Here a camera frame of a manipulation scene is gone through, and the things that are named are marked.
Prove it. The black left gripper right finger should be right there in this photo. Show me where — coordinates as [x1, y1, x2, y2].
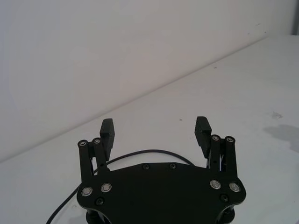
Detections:
[194, 116, 239, 180]

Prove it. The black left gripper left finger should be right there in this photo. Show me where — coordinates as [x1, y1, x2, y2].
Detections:
[78, 119, 115, 178]

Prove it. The thin dark cable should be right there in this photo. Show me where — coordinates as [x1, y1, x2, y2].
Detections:
[44, 149, 196, 224]

